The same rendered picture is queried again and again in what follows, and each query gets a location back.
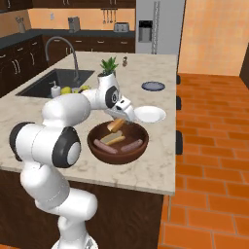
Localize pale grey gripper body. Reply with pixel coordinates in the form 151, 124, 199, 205
103, 106, 137, 124

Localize tan hot dog bun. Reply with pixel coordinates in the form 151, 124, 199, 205
99, 129, 126, 146
106, 117, 126, 133

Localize white plate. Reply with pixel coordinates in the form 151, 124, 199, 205
133, 105, 167, 125

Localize pinkish brown sausage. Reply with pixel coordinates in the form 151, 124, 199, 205
120, 138, 144, 154
92, 138, 119, 156

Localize dark blue plate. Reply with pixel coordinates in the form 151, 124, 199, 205
141, 81, 166, 92

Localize brown wooden bowl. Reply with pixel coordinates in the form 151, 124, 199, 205
87, 120, 150, 165

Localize green plant in white pot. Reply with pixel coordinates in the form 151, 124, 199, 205
96, 56, 120, 87

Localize yellow lemon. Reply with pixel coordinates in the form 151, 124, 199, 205
59, 86, 73, 95

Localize white soap dispenser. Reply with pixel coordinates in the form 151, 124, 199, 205
50, 80, 62, 99

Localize grey curved tap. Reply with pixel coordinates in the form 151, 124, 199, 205
44, 36, 81, 82

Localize dark sink basin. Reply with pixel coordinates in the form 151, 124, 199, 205
15, 68, 95, 99

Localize silver toaster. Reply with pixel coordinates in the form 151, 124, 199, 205
113, 21, 130, 33

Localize silver fridge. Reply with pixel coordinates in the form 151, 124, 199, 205
134, 0, 187, 56

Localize grey knife block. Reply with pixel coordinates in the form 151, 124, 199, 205
67, 16, 82, 33

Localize dark brown island cabinet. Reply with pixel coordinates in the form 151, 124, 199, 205
0, 168, 164, 249

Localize dark brown lower cupboards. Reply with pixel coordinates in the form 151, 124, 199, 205
0, 34, 136, 98

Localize dark brown cupboards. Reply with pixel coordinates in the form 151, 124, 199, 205
0, 34, 136, 98
0, 0, 136, 14

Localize dark brown upper cupboards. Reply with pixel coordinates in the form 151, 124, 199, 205
0, 0, 136, 14

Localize pot with kitchen tools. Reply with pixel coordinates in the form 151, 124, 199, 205
14, 16, 27, 34

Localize rail with hanging tools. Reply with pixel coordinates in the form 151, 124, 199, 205
100, 8, 119, 25

